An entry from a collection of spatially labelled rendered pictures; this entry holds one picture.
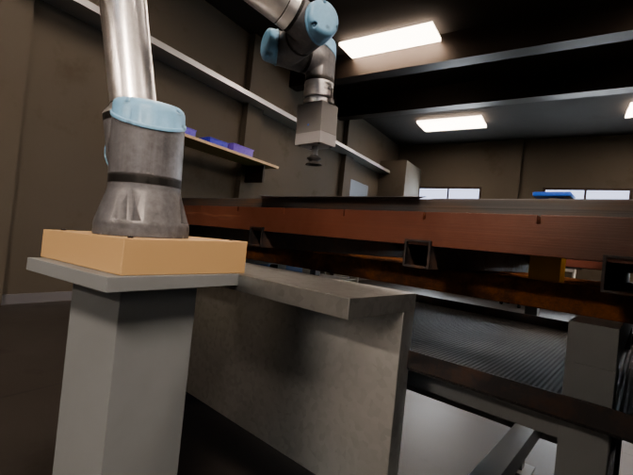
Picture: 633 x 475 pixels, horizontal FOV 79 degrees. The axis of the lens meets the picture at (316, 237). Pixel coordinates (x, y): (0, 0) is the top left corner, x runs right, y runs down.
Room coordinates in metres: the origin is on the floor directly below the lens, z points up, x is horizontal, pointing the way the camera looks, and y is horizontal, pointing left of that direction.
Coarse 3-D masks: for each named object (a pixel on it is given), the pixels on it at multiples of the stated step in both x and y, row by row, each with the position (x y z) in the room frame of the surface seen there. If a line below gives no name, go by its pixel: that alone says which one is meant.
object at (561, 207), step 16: (320, 208) 0.90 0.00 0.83; (336, 208) 0.87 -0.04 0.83; (352, 208) 0.84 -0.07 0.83; (368, 208) 0.81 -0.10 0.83; (384, 208) 0.78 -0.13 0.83; (400, 208) 0.76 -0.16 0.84; (416, 208) 0.74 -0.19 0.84; (432, 208) 0.72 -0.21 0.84; (448, 208) 0.70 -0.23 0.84; (464, 208) 0.68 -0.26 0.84; (480, 208) 0.66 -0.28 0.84; (496, 208) 0.64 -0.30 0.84; (512, 208) 0.62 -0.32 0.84; (528, 208) 0.61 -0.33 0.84; (544, 208) 0.59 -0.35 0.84; (560, 208) 0.58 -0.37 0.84; (576, 208) 0.57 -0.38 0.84; (592, 208) 0.55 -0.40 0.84; (608, 208) 0.54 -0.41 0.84; (624, 208) 0.53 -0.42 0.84
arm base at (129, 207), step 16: (112, 176) 0.61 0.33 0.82; (128, 176) 0.60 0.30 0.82; (144, 176) 0.60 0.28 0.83; (112, 192) 0.60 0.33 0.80; (128, 192) 0.60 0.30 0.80; (144, 192) 0.60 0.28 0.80; (160, 192) 0.62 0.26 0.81; (176, 192) 0.65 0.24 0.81; (112, 208) 0.59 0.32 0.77; (128, 208) 0.60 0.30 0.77; (144, 208) 0.60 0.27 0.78; (160, 208) 0.61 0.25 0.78; (176, 208) 0.64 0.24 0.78; (96, 224) 0.60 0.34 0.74; (112, 224) 0.58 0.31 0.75; (128, 224) 0.58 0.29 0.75; (144, 224) 0.59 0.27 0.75; (160, 224) 0.60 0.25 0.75; (176, 224) 0.63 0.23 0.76
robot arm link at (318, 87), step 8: (312, 80) 0.94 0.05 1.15; (320, 80) 0.94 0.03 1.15; (328, 80) 0.94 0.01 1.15; (304, 88) 0.96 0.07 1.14; (312, 88) 0.94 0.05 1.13; (320, 88) 0.94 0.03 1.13; (328, 88) 0.95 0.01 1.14; (304, 96) 0.96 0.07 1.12; (312, 96) 0.95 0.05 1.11; (320, 96) 0.94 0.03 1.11; (328, 96) 0.95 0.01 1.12
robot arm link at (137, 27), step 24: (120, 0) 0.70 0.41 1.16; (144, 0) 0.74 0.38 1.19; (120, 24) 0.71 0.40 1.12; (144, 24) 0.74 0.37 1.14; (120, 48) 0.71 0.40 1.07; (144, 48) 0.74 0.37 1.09; (120, 72) 0.72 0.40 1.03; (144, 72) 0.74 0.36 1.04; (120, 96) 0.72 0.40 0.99; (144, 96) 0.74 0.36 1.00
